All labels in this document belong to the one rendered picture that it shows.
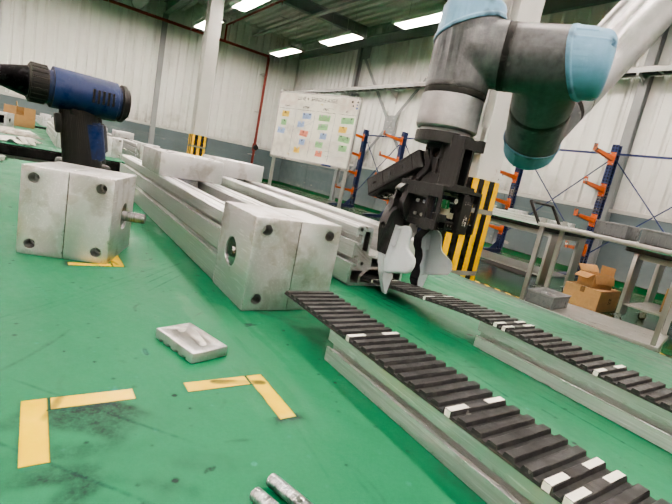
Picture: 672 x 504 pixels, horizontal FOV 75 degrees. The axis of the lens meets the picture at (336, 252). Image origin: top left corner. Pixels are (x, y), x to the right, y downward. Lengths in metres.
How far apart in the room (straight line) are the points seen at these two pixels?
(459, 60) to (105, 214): 0.43
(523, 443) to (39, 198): 0.49
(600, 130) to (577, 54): 8.47
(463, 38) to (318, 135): 5.98
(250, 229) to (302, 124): 6.32
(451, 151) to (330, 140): 5.84
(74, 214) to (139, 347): 0.23
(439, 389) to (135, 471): 0.17
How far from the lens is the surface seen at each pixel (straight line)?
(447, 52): 0.56
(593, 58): 0.56
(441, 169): 0.54
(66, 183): 0.55
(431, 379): 0.30
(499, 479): 0.27
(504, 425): 0.27
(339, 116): 6.35
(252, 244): 0.43
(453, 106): 0.55
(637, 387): 0.43
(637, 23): 0.78
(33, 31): 15.66
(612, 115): 8.98
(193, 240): 0.60
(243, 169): 1.12
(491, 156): 3.90
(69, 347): 0.35
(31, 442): 0.27
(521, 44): 0.56
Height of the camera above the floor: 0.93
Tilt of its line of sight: 10 degrees down
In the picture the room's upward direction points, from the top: 12 degrees clockwise
